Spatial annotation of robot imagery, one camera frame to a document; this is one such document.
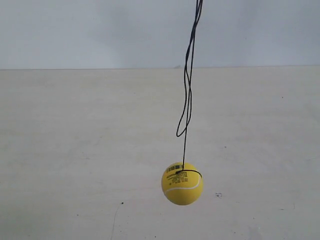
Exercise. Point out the yellow tennis ball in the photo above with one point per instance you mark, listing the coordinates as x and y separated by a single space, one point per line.
182 183

